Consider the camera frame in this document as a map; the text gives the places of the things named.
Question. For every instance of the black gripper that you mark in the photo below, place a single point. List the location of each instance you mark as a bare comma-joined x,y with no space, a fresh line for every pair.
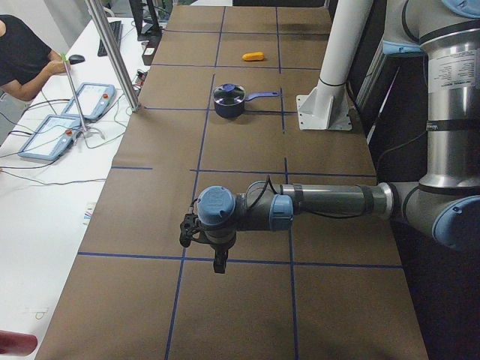
220,250

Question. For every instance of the dark blue saucepan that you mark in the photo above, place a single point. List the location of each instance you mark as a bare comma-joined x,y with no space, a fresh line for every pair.
229,112

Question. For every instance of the glass lid blue knob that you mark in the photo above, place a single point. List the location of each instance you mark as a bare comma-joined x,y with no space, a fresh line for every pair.
229,94

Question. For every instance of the yellow toy corn cob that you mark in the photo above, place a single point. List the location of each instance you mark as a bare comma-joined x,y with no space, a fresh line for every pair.
253,56

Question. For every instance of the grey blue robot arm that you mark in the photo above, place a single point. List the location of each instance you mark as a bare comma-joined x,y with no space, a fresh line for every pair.
443,204

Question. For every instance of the brown paper table mat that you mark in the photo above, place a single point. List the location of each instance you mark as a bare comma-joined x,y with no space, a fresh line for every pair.
188,254

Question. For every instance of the far blue teach pendant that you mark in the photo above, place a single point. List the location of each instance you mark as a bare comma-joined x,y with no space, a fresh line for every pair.
94,99

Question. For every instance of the blue teach pendant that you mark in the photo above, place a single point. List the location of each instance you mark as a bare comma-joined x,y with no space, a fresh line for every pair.
51,139
94,99

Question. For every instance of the near blue teach pendant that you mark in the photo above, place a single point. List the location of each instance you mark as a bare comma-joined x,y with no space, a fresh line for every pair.
51,139

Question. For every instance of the black box with label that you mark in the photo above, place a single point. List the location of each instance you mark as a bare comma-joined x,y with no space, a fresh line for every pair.
149,48

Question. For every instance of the red cylinder object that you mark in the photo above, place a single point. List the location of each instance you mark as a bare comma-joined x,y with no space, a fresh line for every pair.
17,344

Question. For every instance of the black computer mouse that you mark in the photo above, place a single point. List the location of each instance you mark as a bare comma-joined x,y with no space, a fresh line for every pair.
76,59

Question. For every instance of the black monitor stand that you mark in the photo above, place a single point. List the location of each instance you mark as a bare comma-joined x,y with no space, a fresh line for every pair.
145,17

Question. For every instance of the thin metal stand rod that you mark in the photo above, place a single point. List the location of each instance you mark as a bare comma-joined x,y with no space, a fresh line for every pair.
84,130

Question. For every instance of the person in black shirt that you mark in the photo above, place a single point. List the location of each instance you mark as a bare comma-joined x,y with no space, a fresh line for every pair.
27,63

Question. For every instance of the white camera mast post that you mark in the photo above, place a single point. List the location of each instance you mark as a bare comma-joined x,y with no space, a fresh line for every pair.
326,107

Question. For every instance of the aluminium frame post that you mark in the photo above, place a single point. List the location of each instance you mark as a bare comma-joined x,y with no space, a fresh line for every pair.
101,23

